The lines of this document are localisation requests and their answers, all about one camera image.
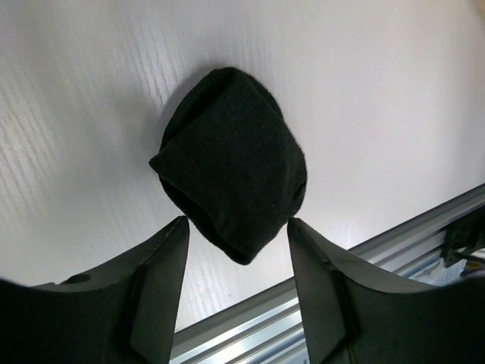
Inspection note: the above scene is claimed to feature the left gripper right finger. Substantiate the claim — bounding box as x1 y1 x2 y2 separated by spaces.
287 218 484 363

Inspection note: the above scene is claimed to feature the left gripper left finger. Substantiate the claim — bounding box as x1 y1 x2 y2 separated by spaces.
1 216 189 363

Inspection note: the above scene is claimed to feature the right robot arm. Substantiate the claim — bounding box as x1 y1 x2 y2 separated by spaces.
441 209 484 268

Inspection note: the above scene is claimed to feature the aluminium mounting rail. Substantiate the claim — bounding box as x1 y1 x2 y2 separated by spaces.
171 187 484 363

